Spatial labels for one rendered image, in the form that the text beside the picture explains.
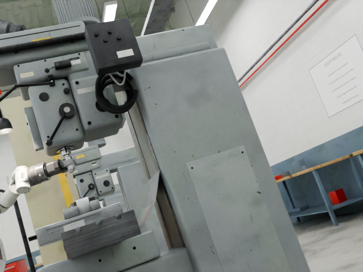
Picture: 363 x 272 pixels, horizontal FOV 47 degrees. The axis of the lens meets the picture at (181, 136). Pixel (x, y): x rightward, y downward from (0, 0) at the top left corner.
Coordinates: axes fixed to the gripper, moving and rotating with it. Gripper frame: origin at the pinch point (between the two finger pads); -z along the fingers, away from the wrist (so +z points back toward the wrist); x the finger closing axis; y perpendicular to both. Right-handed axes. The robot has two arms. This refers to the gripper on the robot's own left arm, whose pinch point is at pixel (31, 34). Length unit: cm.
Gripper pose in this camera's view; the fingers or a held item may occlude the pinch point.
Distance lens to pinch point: 226.6
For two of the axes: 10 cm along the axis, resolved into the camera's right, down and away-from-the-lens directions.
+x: -0.2, -1.8, -9.8
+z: -9.8, -1.9, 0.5
